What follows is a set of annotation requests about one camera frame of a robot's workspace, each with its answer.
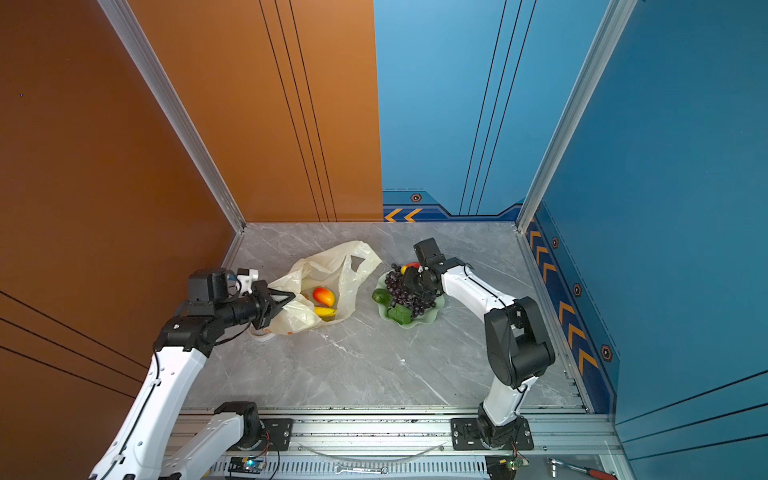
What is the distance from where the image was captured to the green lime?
89cm

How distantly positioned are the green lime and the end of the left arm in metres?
0.32

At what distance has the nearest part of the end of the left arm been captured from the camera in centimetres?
61
